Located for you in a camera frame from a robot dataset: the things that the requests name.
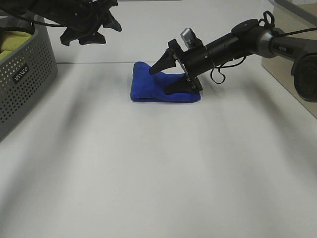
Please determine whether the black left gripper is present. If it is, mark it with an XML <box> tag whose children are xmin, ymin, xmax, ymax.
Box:
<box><xmin>60</xmin><ymin>0</ymin><xmax>122</xmax><ymax>46</ymax></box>

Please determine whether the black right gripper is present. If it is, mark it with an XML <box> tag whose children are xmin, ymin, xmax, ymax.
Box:
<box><xmin>149</xmin><ymin>33</ymin><xmax>239</xmax><ymax>95</ymax></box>

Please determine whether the blue microfiber towel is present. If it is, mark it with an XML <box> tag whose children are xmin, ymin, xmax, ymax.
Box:
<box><xmin>130</xmin><ymin>61</ymin><xmax>201</xmax><ymax>103</ymax></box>

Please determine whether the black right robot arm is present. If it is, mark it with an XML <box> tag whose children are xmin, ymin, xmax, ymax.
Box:
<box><xmin>149</xmin><ymin>11</ymin><xmax>317</xmax><ymax>102</ymax></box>

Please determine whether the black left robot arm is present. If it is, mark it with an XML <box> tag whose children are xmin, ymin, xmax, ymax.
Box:
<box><xmin>0</xmin><ymin>0</ymin><xmax>122</xmax><ymax>46</ymax></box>

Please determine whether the grey perforated laundry basket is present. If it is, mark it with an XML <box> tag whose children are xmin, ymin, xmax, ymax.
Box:
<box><xmin>0</xmin><ymin>12</ymin><xmax>58</xmax><ymax>139</ymax></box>

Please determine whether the yellow-green towel in basket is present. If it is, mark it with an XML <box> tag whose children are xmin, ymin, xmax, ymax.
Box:
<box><xmin>0</xmin><ymin>31</ymin><xmax>32</xmax><ymax>60</ymax></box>

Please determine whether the beige storage bin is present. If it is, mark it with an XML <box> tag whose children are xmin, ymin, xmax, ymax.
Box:
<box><xmin>262</xmin><ymin>0</ymin><xmax>317</xmax><ymax>116</ymax></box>

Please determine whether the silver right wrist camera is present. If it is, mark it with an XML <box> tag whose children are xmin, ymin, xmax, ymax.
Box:
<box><xmin>180</xmin><ymin>28</ymin><xmax>203</xmax><ymax>50</ymax></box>

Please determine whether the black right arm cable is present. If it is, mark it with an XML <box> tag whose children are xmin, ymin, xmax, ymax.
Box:
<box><xmin>210</xmin><ymin>11</ymin><xmax>317</xmax><ymax>85</ymax></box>

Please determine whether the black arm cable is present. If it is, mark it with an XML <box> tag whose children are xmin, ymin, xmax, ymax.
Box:
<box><xmin>210</xmin><ymin>11</ymin><xmax>317</xmax><ymax>85</ymax></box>
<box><xmin>0</xmin><ymin>0</ymin><xmax>117</xmax><ymax>35</ymax></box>

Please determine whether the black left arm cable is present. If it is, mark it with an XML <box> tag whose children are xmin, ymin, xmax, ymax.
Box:
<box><xmin>0</xmin><ymin>0</ymin><xmax>117</xmax><ymax>35</ymax></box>

